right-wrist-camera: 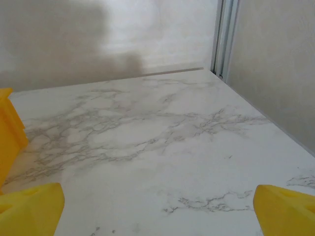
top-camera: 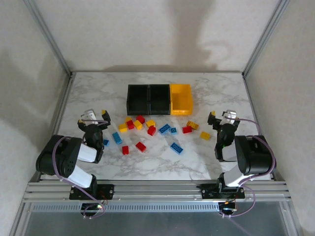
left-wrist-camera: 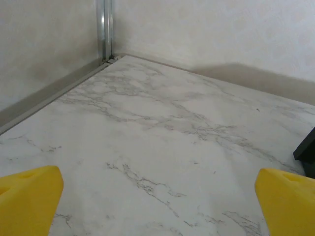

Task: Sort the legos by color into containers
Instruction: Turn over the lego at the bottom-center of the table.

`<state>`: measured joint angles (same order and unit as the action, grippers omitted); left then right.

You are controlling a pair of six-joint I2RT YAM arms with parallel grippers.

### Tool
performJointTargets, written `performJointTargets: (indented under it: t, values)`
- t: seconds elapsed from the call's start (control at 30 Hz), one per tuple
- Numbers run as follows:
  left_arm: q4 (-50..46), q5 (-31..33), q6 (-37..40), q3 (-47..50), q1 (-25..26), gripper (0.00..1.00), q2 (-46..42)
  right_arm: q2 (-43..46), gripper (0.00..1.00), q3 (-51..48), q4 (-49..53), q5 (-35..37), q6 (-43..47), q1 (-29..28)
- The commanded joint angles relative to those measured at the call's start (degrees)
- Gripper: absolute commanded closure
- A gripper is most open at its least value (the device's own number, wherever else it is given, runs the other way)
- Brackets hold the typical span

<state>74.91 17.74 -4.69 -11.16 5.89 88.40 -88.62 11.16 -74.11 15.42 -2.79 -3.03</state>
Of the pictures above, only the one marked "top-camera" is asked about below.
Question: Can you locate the aluminium frame post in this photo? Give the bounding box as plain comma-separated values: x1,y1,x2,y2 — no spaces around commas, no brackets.
242,0,291,77
23,0,74,76

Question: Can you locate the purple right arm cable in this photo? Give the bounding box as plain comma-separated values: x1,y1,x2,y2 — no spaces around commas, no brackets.
221,117,277,219

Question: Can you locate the aluminium table side rail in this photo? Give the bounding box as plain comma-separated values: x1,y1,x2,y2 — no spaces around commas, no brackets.
243,73,278,182
36,72,76,181

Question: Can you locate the black controller board with lights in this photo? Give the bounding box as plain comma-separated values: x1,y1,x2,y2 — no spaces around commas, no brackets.
218,200,239,217
81,203,105,217

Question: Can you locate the yellow plastic storage bin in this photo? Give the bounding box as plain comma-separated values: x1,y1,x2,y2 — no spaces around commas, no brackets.
169,84,194,116

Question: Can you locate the aluminium table back rail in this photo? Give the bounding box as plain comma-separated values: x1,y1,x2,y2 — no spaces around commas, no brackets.
70,70,244,74

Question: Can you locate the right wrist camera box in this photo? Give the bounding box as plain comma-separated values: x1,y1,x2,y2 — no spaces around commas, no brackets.
222,109,238,121

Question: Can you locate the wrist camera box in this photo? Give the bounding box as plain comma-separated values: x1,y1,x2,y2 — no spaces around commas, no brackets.
222,109,238,121
82,109,98,125

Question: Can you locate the grey translucent lower panel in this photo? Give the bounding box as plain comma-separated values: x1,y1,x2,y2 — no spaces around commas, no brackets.
14,210,300,236

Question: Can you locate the long blue lego brick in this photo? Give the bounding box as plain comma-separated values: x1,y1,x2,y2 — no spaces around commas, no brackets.
157,123,172,135
112,132,124,145
170,142,185,155

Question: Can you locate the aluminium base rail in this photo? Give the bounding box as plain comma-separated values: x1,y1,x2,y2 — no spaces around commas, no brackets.
22,180,293,204

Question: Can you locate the black plastic storage bin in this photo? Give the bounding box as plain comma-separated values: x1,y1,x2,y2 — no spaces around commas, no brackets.
126,84,151,116
149,84,172,116

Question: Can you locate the grey slotted cable duct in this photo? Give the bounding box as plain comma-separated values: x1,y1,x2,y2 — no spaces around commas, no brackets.
29,203,220,212

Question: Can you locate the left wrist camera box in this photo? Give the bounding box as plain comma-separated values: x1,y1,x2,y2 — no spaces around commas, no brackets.
82,109,98,125

